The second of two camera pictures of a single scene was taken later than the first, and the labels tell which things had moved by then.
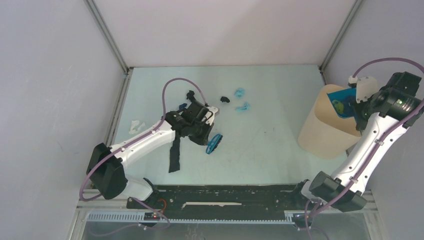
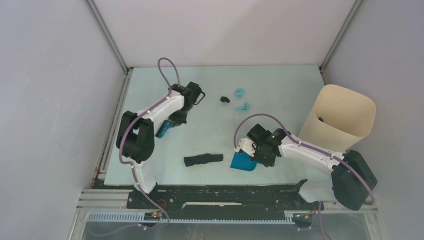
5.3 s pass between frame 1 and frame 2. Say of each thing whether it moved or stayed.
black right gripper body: moved
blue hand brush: moved
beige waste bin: stayed
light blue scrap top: stayed
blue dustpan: moved
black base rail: stayed
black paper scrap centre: stayed
